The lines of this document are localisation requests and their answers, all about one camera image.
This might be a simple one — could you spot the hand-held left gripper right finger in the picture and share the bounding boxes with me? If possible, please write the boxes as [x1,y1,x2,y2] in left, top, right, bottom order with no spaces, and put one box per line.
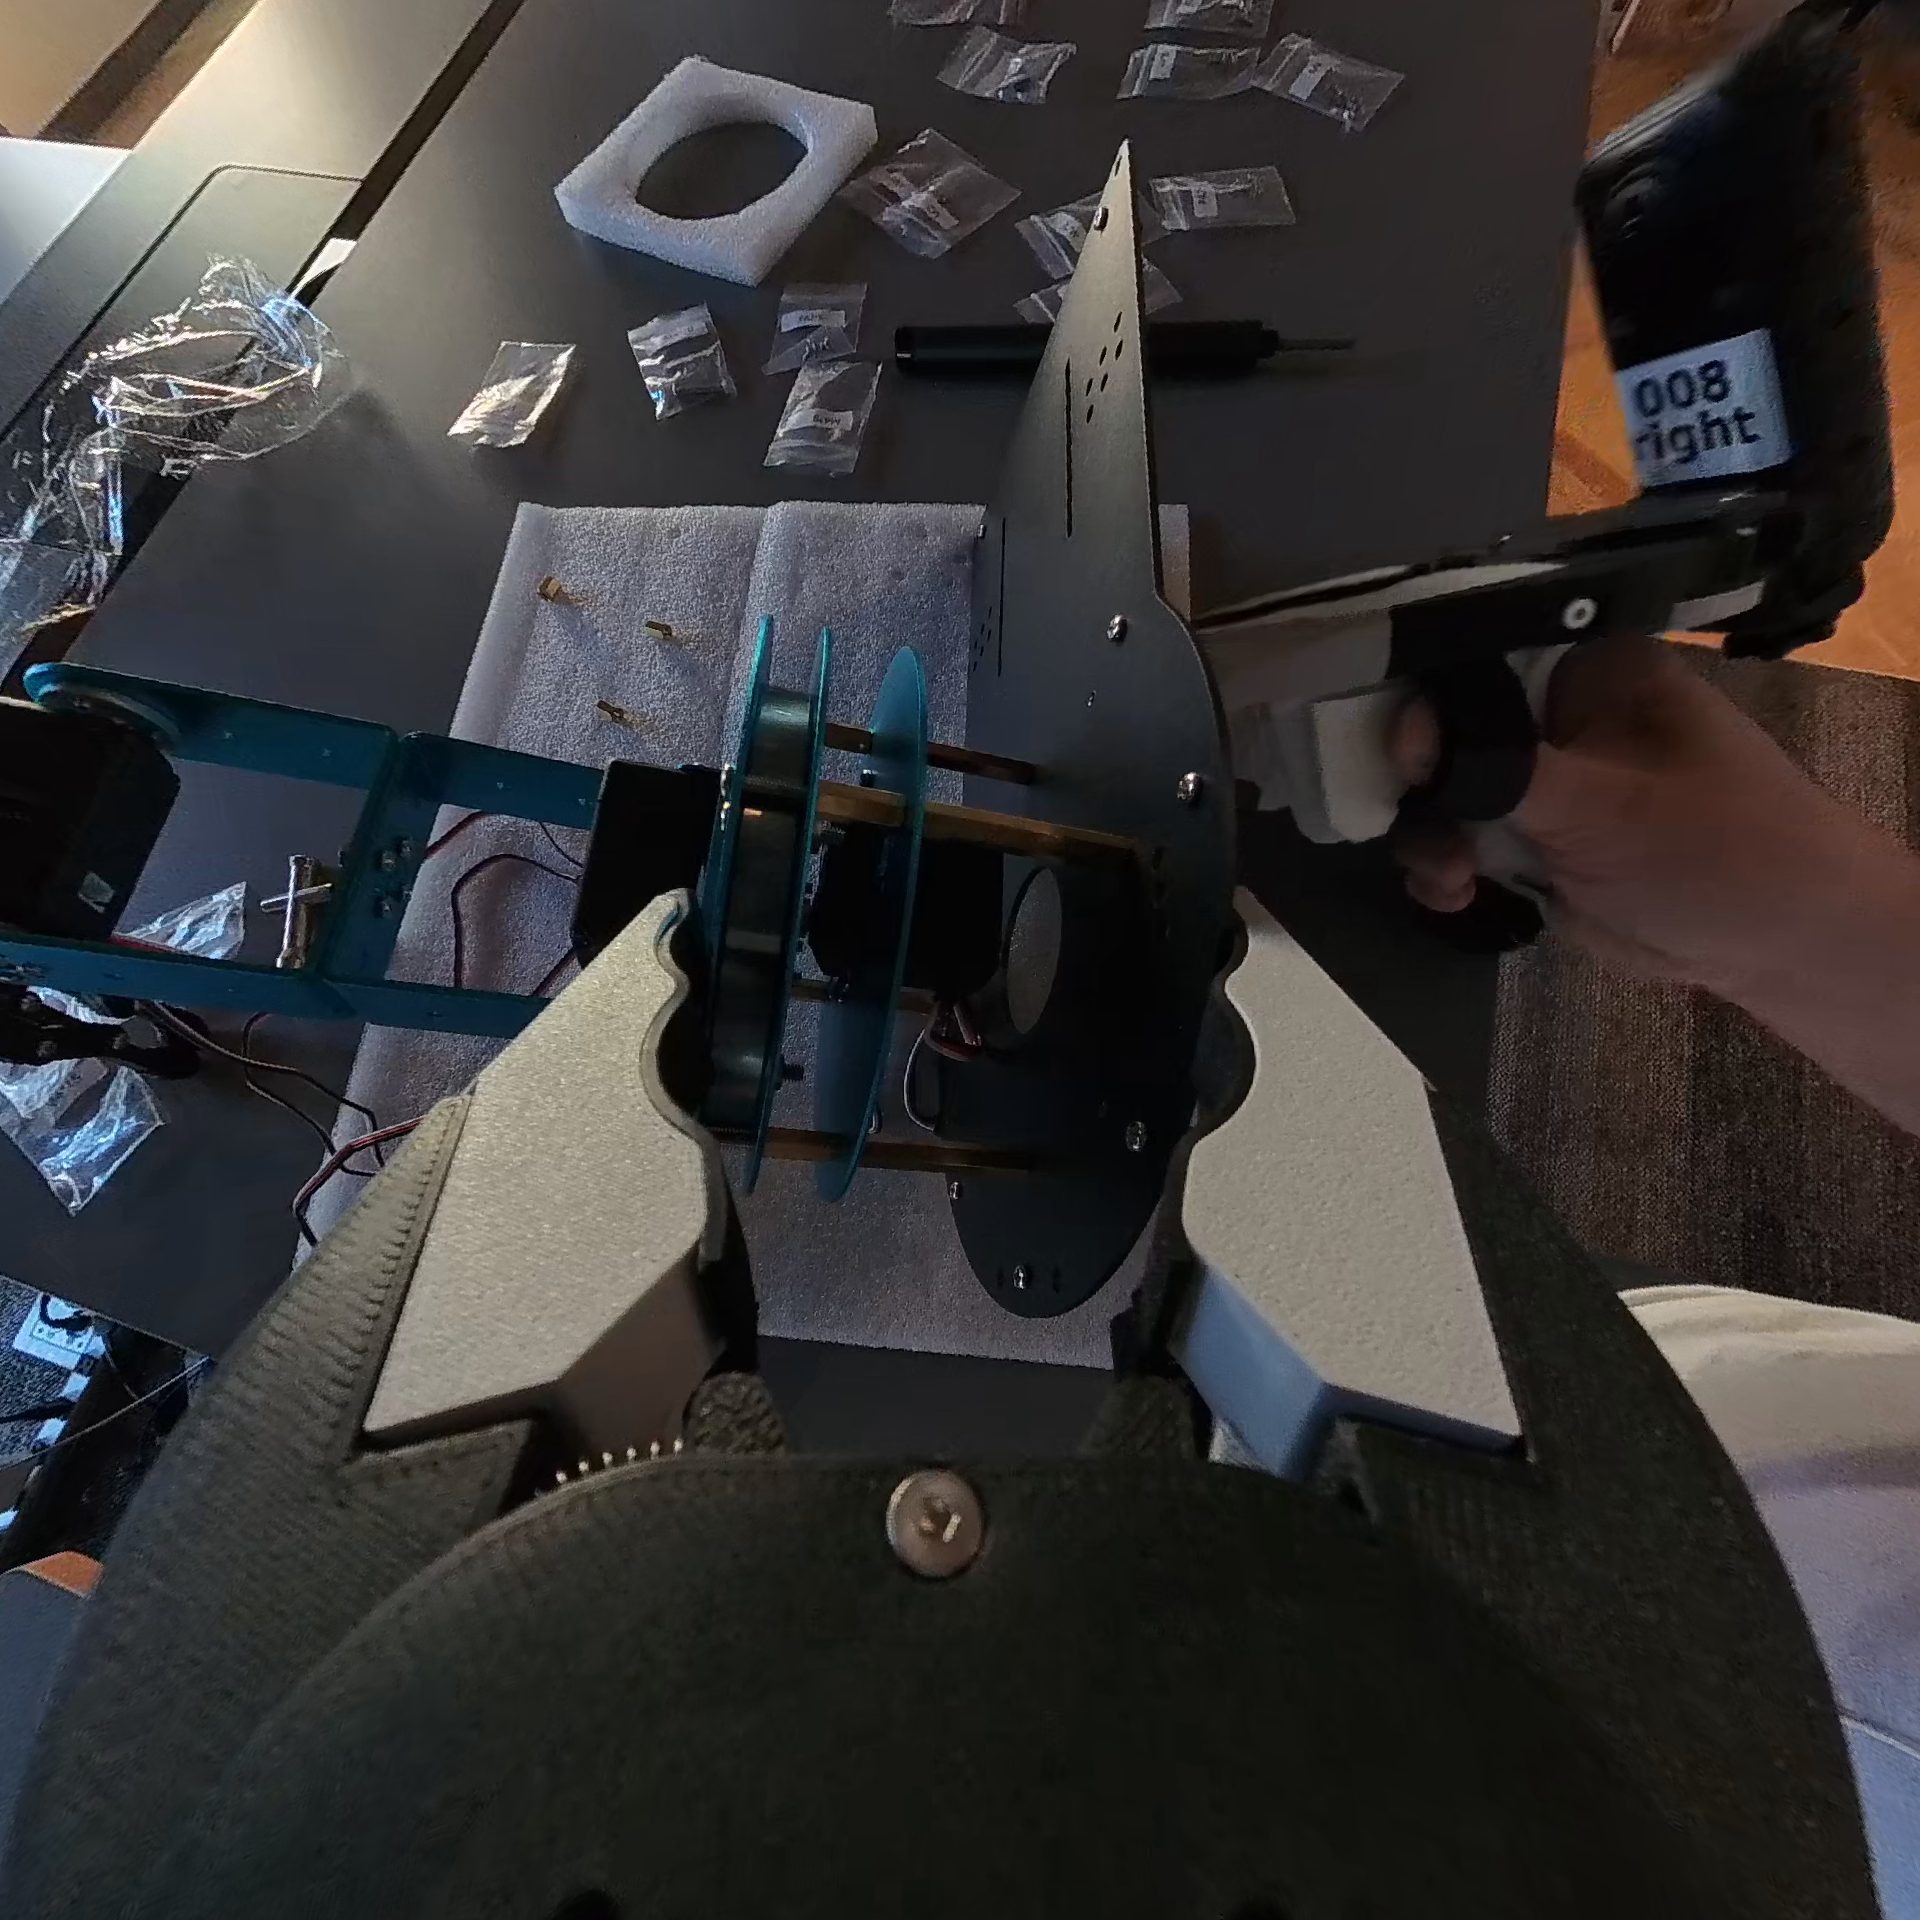
[1116,883,1521,1477]

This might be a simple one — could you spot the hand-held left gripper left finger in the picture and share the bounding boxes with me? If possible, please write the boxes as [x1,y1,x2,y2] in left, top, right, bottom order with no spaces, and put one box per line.
[364,887,759,1486]

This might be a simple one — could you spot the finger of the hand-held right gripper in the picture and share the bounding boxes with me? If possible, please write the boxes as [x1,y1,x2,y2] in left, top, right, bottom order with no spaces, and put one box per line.
[1192,549,1519,635]
[1201,599,1412,722]

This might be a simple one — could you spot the blue and black toy robot arm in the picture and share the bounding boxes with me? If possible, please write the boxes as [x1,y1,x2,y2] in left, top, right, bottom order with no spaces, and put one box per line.
[0,140,1255,1324]

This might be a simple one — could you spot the black screwdriver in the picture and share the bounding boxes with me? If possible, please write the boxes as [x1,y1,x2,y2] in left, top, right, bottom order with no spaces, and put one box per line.
[896,319,1361,376]

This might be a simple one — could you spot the person's right forearm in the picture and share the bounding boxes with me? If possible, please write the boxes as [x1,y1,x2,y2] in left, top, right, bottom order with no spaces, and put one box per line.
[1726,705,1920,1141]

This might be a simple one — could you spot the dark desk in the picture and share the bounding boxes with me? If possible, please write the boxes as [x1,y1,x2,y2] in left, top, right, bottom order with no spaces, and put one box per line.
[0,0,1604,1441]

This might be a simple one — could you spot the person's right hand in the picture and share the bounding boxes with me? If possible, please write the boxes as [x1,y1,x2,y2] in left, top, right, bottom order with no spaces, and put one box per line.
[1387,636,1818,1021]

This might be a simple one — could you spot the silver cross wrench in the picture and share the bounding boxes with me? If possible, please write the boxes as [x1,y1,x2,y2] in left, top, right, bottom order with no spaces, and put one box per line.
[258,851,324,970]

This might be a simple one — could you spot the empty clear plastic bag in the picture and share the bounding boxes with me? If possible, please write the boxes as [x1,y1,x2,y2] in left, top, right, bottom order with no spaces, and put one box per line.
[0,1057,163,1217]
[120,882,251,960]

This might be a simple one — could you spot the scattered small parts bags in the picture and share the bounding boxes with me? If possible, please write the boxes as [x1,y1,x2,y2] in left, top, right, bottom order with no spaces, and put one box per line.
[449,0,1403,480]

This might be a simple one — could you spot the person's white clothing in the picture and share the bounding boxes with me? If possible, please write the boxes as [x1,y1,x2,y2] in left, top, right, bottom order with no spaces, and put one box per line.
[1618,1282,1920,1920]

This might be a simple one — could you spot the white foam sheet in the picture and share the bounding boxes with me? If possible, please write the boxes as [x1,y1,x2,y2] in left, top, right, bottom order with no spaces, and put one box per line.
[347,501,1195,1367]

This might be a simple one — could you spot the crumpled clear plastic wrap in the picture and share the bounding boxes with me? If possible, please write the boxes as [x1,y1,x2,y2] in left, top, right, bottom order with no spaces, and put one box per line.
[0,256,347,630]

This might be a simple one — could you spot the light grey flat panel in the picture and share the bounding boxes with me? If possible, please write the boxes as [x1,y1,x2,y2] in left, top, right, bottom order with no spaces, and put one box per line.
[0,134,136,300]

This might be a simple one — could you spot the red and black servo cable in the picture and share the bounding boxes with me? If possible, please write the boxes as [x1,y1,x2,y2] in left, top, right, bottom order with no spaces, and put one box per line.
[449,851,595,998]
[241,1014,406,1247]

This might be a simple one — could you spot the white square foam frame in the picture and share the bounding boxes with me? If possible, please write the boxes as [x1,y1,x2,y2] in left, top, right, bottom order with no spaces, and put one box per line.
[555,56,878,286]

